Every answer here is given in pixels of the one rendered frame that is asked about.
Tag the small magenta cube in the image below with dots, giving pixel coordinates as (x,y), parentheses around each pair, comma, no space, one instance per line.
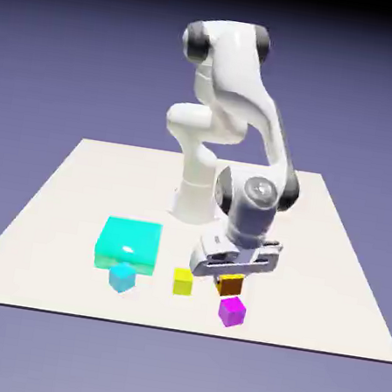
(231,311)

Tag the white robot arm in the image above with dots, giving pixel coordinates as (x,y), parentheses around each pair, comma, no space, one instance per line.
(234,81)

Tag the small light blue cube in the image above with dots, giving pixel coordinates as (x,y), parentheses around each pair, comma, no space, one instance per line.
(122,277)

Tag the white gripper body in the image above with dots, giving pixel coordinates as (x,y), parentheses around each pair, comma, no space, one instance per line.
(242,265)

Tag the large cyan box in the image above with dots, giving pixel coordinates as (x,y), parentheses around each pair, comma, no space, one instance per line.
(129,242)

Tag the small orange cube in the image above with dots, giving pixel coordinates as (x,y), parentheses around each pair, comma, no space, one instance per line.
(231,285)

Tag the small yellow cube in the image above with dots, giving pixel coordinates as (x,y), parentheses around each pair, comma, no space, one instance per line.
(183,281)

